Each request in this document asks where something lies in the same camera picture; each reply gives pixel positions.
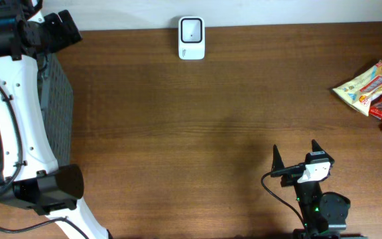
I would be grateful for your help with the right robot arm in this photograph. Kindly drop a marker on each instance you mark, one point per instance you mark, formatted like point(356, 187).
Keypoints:
point(323, 215)

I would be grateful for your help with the grey plastic mesh basket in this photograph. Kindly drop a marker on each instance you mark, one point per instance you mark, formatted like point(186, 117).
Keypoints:
point(36, 107)

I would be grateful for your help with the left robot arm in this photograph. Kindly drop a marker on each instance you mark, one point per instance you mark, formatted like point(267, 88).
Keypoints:
point(59, 195)

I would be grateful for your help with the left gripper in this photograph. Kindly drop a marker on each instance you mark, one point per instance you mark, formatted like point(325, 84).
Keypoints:
point(60, 30)

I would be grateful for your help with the beige snack bag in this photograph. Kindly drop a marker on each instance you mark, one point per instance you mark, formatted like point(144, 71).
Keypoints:
point(362, 90)

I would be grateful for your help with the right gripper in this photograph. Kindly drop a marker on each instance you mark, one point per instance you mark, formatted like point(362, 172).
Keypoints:
point(290, 179)

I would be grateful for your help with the white barcode scanner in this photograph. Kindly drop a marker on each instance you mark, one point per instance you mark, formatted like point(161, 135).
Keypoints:
point(191, 38)

